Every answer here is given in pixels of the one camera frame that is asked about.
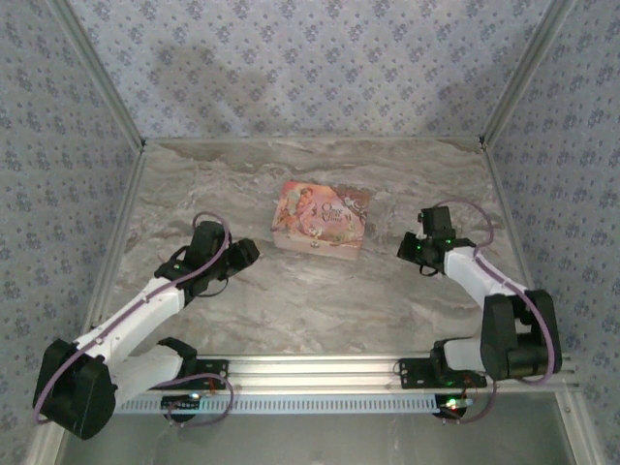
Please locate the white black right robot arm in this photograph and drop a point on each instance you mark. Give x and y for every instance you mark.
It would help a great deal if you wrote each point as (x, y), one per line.
(472, 273)

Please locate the left controller board with LED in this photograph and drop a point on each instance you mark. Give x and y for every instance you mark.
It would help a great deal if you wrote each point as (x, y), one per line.
(181, 402)

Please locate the controller board with led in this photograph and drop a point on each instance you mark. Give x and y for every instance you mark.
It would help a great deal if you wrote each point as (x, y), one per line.
(181, 402)
(453, 404)

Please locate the right controller board with LED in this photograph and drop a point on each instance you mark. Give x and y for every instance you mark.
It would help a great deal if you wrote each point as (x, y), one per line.
(453, 404)

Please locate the grey metal panel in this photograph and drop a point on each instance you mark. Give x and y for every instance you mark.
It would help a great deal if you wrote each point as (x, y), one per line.
(310, 441)

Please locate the aluminium table side rail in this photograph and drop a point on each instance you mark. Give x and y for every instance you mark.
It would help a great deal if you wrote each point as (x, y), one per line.
(123, 218)
(511, 213)

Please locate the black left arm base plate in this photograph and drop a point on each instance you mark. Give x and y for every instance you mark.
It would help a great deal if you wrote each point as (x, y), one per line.
(213, 370)

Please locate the aluminium table end rail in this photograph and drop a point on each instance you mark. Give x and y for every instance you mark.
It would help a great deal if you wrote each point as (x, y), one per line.
(290, 140)

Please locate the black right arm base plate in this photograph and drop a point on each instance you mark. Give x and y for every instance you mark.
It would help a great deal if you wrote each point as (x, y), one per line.
(416, 373)

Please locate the aluminium mounting rail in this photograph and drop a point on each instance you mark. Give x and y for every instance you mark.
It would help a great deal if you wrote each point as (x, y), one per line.
(310, 373)

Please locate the aluminium upright frame post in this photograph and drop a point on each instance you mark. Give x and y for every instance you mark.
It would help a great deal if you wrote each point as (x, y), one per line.
(97, 77)
(528, 72)

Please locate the aluminium lower frame post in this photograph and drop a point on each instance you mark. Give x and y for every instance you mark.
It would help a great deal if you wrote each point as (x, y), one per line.
(43, 450)
(576, 436)

